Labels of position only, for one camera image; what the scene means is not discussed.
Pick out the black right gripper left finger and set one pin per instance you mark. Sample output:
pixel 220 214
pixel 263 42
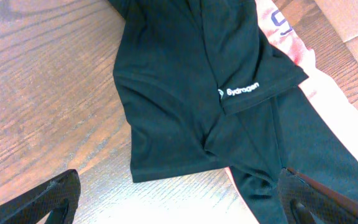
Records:
pixel 56 199

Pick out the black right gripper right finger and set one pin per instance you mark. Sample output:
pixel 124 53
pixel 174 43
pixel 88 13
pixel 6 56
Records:
pixel 304 199

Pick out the black t-shirt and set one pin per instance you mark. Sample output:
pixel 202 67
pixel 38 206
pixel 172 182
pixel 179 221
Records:
pixel 203 89

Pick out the red garment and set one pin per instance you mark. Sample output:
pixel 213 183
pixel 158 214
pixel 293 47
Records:
pixel 328 102

